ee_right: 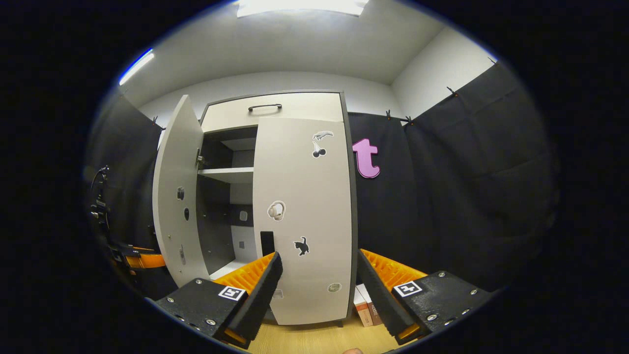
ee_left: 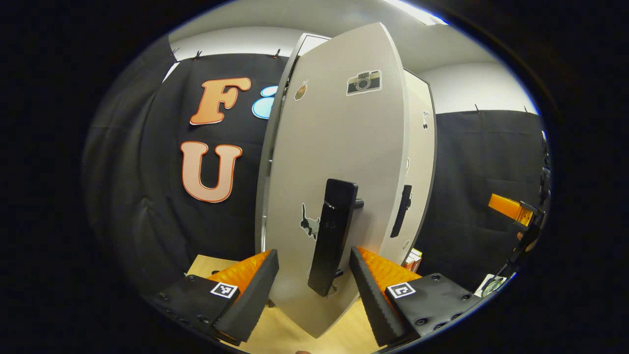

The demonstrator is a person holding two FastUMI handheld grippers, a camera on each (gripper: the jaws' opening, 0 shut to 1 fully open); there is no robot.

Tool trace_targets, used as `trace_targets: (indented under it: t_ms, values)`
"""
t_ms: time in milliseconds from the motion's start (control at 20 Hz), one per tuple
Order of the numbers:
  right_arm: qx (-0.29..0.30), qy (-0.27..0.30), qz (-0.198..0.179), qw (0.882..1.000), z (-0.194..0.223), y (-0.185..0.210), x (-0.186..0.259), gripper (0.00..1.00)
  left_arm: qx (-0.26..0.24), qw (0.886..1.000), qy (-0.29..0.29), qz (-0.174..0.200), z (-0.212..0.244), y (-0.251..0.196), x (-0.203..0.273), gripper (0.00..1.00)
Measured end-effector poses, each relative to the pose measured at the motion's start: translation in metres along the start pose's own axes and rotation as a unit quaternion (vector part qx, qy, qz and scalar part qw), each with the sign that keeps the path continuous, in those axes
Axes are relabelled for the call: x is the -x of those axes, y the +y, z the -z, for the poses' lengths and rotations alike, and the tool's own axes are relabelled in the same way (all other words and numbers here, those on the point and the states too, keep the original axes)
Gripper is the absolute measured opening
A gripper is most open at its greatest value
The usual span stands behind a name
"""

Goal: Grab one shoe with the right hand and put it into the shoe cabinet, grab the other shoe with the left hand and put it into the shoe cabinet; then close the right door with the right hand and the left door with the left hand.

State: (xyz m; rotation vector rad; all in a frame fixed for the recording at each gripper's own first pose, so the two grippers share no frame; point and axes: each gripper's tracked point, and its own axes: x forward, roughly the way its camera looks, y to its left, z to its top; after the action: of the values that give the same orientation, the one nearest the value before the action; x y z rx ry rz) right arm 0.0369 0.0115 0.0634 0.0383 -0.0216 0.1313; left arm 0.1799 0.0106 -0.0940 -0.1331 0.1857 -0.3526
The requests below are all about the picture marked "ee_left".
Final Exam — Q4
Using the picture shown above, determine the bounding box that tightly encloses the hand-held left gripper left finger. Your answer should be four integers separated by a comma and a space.
146, 249, 280, 345

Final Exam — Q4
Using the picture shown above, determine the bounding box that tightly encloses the black door handle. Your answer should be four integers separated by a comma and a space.
390, 184, 412, 238
308, 178, 364, 297

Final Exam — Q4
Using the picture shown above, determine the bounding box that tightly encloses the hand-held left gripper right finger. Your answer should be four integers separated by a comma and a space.
349, 246, 483, 348

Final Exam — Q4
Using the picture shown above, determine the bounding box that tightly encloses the red cardboard box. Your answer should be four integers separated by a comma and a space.
403, 247, 423, 273

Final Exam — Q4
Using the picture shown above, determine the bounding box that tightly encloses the black backdrop cloth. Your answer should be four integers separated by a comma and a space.
415, 109, 550, 293
84, 37, 290, 295

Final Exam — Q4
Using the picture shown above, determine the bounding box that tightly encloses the white grey shoe cabinet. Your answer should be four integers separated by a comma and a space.
254, 32, 331, 256

